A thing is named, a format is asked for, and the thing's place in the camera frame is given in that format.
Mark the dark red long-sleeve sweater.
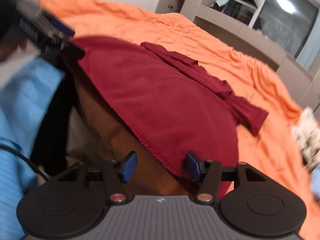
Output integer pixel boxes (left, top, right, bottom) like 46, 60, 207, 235
74, 36, 268, 194

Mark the orange duvet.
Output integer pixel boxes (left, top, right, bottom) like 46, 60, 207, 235
39, 0, 319, 239

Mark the blue striped shirt sleeve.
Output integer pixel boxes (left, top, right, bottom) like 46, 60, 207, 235
1, 57, 65, 239

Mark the beige crumpled garment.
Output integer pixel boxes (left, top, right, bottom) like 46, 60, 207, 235
291, 107, 319, 171

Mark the light blue garment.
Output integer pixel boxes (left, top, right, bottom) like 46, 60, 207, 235
310, 164, 320, 202

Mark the light blue curtain right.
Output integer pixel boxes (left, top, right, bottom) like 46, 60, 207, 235
296, 11, 320, 71

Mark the window with dark glass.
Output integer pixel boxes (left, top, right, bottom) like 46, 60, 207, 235
214, 0, 319, 59

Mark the black cable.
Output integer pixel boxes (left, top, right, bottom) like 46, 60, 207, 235
0, 144, 51, 182

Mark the grey wall cabinet unit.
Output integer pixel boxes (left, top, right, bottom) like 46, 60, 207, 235
156, 0, 319, 115

